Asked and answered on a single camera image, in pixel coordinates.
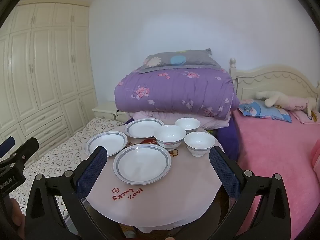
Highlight cream nightstand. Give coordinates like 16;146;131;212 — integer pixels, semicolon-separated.
92;101;130;121

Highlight white plate with grey rim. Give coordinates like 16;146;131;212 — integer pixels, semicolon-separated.
85;131;128;157
125;118;165;139
113;144;172;185

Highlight cream panelled wardrobe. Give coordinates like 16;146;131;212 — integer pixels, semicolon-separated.
0;1;98;155

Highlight grey floral pillow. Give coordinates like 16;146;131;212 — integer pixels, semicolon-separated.
136;49;222;74

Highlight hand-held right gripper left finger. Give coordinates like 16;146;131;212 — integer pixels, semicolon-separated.
24;146;118;240

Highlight blue printed pillow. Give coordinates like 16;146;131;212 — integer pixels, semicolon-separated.
237;99;292;123

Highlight small white bowl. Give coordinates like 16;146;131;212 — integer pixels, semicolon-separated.
184;131;216;157
175;117;201;133

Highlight round table with printed cover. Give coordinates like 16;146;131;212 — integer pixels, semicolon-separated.
85;120;225;233

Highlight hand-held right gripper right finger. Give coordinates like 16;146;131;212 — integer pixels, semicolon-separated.
209;146;298;240

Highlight cream bed headboard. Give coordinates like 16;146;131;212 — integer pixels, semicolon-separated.
229;58;320;100

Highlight purple floral quilt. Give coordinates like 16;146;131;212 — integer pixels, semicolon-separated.
114;67;237;120

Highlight white plush toy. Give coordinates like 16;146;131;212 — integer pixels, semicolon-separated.
255;91;317;117

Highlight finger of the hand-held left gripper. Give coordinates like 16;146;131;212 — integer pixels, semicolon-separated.
0;137;15;158
9;137;39;167

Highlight light pink folded quilt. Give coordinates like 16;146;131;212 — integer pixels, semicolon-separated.
129;111;230;130

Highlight large white bowl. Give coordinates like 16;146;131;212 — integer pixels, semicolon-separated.
153;124;187;151

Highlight pink pillow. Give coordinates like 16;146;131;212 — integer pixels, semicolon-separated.
291;107;320;125

